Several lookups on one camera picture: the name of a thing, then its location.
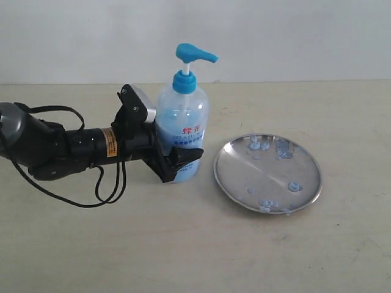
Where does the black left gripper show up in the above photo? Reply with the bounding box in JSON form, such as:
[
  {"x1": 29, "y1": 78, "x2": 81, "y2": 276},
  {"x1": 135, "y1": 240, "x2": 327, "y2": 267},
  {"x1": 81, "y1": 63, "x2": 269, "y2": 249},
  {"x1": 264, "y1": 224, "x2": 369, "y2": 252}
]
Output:
[{"x1": 111, "y1": 121, "x2": 204, "y2": 183}]

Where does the blue pump soap bottle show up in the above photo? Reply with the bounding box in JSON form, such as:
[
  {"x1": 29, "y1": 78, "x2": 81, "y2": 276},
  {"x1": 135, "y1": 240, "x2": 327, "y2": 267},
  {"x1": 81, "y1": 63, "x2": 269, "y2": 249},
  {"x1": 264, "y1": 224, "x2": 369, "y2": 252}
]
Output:
[{"x1": 155, "y1": 43, "x2": 220, "y2": 184}]

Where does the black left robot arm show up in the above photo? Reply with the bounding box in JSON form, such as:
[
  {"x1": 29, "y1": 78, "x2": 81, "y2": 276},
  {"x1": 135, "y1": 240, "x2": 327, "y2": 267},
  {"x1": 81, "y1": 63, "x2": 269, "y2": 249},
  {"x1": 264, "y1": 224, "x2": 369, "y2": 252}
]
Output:
[{"x1": 1, "y1": 102, "x2": 203, "y2": 183}]

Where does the round stainless steel plate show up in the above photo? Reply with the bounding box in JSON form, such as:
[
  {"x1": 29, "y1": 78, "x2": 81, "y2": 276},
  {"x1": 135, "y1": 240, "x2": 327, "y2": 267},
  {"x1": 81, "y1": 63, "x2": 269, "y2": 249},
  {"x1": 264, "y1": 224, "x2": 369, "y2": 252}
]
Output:
[{"x1": 213, "y1": 133, "x2": 323, "y2": 215}]

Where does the black camera cable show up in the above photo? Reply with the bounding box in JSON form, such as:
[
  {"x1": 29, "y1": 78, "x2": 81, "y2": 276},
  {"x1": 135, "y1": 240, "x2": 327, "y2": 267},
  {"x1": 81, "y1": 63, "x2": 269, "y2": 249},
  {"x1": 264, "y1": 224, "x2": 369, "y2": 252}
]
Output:
[{"x1": 0, "y1": 105, "x2": 128, "y2": 208}]

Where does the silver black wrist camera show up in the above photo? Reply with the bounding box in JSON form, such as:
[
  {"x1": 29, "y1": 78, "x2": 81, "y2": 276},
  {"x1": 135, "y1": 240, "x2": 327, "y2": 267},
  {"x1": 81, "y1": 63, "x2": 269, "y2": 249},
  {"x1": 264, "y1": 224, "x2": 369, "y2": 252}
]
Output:
[{"x1": 118, "y1": 84, "x2": 156, "y2": 126}]

